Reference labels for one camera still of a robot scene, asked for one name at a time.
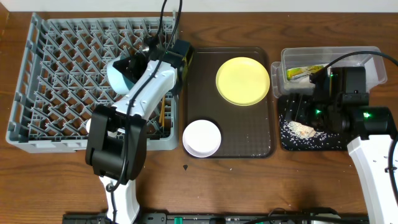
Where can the light blue bowl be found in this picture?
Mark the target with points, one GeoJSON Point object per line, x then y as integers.
{"type": "Point", "coordinates": [118, 82]}

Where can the clear plastic bin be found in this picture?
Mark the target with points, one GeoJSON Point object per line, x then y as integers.
{"type": "Point", "coordinates": [307, 56]}

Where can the white cup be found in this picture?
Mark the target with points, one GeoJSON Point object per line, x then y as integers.
{"type": "Point", "coordinates": [88, 124]}

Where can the dark brown serving tray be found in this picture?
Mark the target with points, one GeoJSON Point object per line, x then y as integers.
{"type": "Point", "coordinates": [246, 131]}

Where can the green orange snack wrapper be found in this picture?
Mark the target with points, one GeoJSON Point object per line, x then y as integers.
{"type": "Point", "coordinates": [300, 72]}

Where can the yellow plate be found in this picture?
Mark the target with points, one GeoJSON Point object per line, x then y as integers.
{"type": "Point", "coordinates": [242, 81]}

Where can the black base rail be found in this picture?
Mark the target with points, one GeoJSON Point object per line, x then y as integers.
{"type": "Point", "coordinates": [161, 218]}

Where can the pile of rice waste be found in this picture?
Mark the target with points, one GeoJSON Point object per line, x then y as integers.
{"type": "Point", "coordinates": [297, 137]}

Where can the grey dishwasher rack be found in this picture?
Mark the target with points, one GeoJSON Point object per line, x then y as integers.
{"type": "Point", "coordinates": [63, 76]}

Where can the white bowl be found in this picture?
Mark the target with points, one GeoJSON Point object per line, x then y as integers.
{"type": "Point", "coordinates": [201, 138]}

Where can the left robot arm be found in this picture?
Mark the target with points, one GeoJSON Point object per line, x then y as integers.
{"type": "Point", "coordinates": [117, 135]}

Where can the white napkin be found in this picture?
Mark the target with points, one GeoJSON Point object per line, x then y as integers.
{"type": "Point", "coordinates": [302, 82]}

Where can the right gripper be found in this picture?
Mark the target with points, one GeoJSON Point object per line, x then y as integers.
{"type": "Point", "coordinates": [298, 103]}

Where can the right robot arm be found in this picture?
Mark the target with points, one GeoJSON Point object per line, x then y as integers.
{"type": "Point", "coordinates": [339, 103]}

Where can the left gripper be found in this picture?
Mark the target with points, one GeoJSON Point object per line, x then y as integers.
{"type": "Point", "coordinates": [131, 66]}

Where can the black waste tray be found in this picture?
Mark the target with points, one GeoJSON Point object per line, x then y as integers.
{"type": "Point", "coordinates": [281, 104]}

